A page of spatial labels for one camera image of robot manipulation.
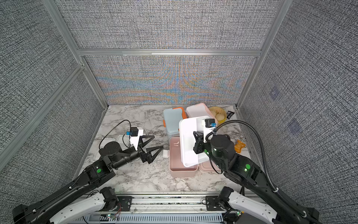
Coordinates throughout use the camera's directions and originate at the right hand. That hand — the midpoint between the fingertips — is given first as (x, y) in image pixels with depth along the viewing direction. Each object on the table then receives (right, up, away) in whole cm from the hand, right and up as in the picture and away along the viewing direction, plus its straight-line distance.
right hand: (195, 130), depth 61 cm
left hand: (-15, -5, 0) cm, 16 cm away
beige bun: (+24, +6, +43) cm, 49 cm away
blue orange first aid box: (-12, +5, +36) cm, 38 cm away
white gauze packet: (-58, -10, +37) cm, 70 cm away
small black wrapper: (+34, +9, +51) cm, 61 cm away
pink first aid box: (-8, -24, +17) cm, 30 cm away
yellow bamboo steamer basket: (+25, +12, +52) cm, 59 cm away
